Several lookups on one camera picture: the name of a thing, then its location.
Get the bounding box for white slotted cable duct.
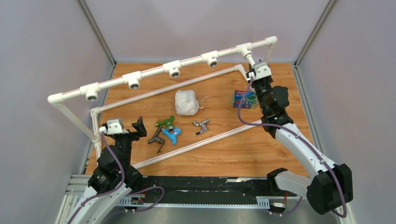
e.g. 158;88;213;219
117;197;270;210

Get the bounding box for white plastic faucet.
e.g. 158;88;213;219
245;54;256;70

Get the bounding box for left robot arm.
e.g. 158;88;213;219
64;116;147;224

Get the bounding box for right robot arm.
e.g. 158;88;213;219
249;77;353;218

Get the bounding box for white drawstring bag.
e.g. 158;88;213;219
175;90;204;116

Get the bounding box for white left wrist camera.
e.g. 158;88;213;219
99;118;128;135

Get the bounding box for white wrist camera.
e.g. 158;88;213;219
99;118;128;135
246;61;272;82

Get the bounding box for white PVC pipe frame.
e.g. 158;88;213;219
47;36;278;157

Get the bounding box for green sponge pack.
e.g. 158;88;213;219
231;90;258;109

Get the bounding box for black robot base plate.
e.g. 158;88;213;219
112;175;297;205

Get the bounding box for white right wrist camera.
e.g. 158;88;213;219
246;61;272;82

